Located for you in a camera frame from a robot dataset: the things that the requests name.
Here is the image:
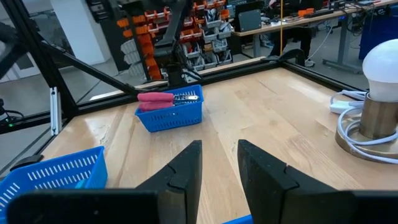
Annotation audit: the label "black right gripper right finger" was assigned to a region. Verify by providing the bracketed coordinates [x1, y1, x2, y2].
[238, 139, 354, 224]

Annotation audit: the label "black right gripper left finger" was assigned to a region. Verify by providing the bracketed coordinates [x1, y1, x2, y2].
[135, 139, 203, 224]

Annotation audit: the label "red-handled pliers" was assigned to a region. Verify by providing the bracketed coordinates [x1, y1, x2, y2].
[137, 91, 200, 113]

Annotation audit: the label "blue slotted plastic basket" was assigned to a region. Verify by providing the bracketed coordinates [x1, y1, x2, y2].
[134, 84, 205, 133]
[221, 213, 254, 224]
[0, 145, 108, 224]

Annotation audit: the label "white power adapter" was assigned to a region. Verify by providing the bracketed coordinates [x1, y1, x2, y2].
[329, 99, 365, 114]

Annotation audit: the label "black corner clamp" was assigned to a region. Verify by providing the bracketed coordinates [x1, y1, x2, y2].
[260, 48, 307, 67]

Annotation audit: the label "person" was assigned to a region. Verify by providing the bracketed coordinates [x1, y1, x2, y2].
[267, 0, 317, 68]

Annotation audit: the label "orange grey parts bin rack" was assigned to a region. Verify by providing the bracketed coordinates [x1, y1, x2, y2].
[116, 0, 233, 81]

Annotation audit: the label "black table clamp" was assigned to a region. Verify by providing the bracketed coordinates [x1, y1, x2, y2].
[8, 154, 45, 172]

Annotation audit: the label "long wooden desk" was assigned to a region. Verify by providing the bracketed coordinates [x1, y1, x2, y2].
[231, 0, 398, 75]

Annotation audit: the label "dark grey laptop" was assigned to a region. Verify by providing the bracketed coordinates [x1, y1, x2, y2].
[233, 1, 266, 33]

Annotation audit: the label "brass lamp with white bulb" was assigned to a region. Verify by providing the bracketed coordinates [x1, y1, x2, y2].
[335, 38, 398, 165]

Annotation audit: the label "blue cabinet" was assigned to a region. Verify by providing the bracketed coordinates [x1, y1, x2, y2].
[358, 14, 398, 62]

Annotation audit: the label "silver aluminium bracket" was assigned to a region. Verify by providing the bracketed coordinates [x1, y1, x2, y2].
[49, 86, 62, 136]

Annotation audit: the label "yellow extension cable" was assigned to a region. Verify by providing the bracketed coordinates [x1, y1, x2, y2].
[279, 0, 284, 57]

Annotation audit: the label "black metal table frame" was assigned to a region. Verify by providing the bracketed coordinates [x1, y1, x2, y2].
[0, 0, 368, 177]

